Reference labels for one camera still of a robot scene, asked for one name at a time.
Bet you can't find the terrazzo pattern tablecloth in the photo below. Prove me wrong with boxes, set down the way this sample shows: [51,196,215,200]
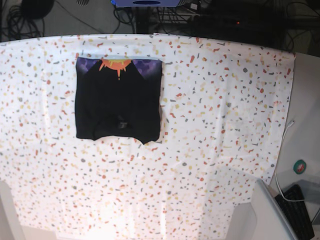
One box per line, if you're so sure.
[0,34,296,240]

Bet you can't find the white usb cable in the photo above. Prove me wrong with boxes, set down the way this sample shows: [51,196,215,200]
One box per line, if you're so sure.
[274,120,306,202]

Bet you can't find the green tape roll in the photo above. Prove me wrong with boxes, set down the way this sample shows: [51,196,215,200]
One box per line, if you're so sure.
[293,159,307,175]

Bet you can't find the blue box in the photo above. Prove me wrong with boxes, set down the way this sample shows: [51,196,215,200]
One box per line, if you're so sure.
[111,0,187,8]

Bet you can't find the grey monitor edge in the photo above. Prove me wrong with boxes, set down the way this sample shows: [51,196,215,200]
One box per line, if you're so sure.
[251,179,298,240]

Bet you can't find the black floor cables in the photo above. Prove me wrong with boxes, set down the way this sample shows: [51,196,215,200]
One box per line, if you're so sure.
[0,0,46,42]

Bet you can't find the black printed t-shirt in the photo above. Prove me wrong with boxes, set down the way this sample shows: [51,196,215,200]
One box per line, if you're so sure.
[74,57,163,144]

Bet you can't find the black keyboard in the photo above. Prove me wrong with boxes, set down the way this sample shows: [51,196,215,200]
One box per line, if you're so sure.
[275,184,315,240]

